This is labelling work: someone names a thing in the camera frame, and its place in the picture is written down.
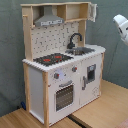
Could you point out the toy oven door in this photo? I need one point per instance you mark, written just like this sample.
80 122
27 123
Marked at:
64 96

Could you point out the metal toy sink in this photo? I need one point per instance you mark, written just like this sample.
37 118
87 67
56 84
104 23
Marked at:
79 51

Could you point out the white microwave door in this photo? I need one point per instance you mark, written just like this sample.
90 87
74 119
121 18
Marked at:
92 12

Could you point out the grey range hood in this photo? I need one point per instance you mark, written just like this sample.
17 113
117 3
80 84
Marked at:
48 18

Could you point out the wooden toy kitchen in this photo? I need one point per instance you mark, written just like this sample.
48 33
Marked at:
40 84

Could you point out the black toy faucet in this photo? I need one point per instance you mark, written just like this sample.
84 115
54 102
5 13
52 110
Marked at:
73 40

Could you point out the left red stove knob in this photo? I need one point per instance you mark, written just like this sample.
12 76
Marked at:
56 75

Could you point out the black toy stovetop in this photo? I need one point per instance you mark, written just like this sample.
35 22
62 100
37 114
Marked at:
52 59

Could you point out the red stove knob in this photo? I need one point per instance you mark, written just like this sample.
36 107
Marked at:
56 75
74 69

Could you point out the right red stove knob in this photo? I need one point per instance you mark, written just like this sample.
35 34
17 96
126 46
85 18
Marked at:
74 69

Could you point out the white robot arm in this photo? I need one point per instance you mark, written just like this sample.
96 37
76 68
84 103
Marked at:
122 26

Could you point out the white cabinet door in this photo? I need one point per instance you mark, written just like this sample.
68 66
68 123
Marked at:
90 79

